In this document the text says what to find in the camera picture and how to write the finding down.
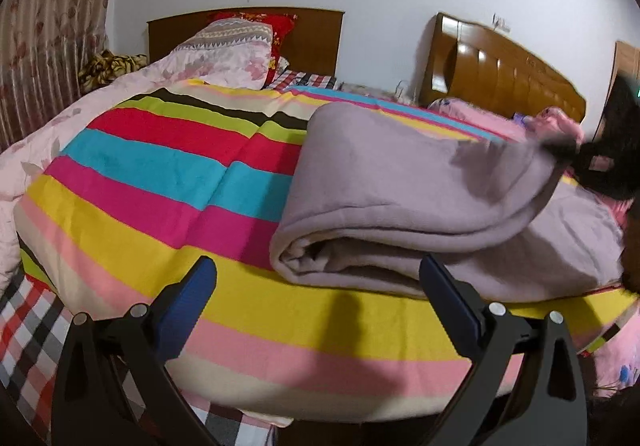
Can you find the striped floral curtain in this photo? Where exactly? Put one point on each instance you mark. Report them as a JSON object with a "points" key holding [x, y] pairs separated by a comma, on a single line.
{"points": [[55, 25]]}

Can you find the striped colourful blanket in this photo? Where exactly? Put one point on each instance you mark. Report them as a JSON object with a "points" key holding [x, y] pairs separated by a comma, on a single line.
{"points": [[150, 175]]}

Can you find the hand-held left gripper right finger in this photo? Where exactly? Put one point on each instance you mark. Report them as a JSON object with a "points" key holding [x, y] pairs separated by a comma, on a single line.
{"points": [[450, 311]]}

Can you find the small purple cloth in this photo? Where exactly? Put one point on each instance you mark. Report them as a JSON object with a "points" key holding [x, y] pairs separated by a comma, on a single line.
{"points": [[521, 119]]}

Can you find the plain wooden headboard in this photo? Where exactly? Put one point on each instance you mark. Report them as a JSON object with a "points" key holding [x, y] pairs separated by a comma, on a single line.
{"points": [[315, 40]]}

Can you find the grey blanket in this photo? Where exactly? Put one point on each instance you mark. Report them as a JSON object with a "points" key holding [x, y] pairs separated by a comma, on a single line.
{"points": [[400, 186]]}

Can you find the pink floral quilt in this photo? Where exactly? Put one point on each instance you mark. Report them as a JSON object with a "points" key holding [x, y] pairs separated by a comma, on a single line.
{"points": [[225, 60]]}

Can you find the tiger print blanket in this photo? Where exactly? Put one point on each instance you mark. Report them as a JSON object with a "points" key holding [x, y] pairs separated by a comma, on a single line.
{"points": [[110, 68]]}

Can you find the nightstand with patterned cover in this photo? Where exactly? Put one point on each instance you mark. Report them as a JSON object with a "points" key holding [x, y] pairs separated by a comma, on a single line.
{"points": [[360, 89]]}

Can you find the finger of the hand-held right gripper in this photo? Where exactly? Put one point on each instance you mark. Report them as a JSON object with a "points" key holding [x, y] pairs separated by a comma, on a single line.
{"points": [[565, 149]]}

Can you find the carved wooden headboard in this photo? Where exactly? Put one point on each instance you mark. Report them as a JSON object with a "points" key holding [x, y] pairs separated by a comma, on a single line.
{"points": [[500, 80]]}

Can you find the red pillow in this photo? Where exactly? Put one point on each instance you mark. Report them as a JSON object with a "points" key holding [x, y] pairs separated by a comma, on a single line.
{"points": [[280, 25]]}

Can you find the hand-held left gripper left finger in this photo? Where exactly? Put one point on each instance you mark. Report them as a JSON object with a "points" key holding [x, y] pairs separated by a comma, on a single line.
{"points": [[187, 306]]}

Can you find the light wooden wardrobe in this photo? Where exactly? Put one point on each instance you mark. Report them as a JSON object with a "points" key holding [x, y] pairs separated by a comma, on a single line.
{"points": [[627, 60]]}

